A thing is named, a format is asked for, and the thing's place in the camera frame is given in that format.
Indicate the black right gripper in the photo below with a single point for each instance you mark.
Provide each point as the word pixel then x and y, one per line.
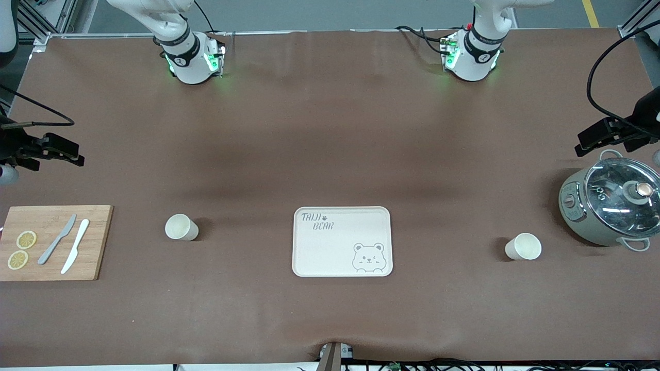
pixel 11 141

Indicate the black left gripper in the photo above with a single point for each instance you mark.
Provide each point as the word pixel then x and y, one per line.
pixel 645 117

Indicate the white plastic cup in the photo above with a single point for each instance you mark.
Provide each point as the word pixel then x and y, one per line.
pixel 525 247
pixel 180 226

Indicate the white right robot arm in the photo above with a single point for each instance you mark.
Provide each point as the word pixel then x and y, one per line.
pixel 188 67

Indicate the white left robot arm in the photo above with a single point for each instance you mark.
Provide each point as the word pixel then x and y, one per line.
pixel 472 64

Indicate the white tray with bear print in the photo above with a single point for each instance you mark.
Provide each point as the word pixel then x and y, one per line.
pixel 335 247

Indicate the glass pot lid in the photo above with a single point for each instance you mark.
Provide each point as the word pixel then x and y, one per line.
pixel 613 206

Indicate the bamboo cutting board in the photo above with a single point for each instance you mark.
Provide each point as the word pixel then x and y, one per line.
pixel 98 232

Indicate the green electric cooking pot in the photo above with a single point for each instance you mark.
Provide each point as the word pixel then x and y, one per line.
pixel 580 226

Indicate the white plastic knife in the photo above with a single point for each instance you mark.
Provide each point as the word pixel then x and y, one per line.
pixel 76 246

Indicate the lemon slice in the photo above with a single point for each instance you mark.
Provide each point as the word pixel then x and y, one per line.
pixel 18 260
pixel 26 239

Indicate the grey plastic knife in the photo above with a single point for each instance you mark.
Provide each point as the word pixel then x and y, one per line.
pixel 49 252

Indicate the brown table cover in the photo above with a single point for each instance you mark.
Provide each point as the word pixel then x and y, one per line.
pixel 330 129

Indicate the aluminium frame strut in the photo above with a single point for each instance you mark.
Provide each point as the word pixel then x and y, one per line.
pixel 642 18
pixel 56 15

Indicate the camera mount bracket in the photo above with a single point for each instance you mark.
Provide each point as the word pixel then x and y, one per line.
pixel 331 358

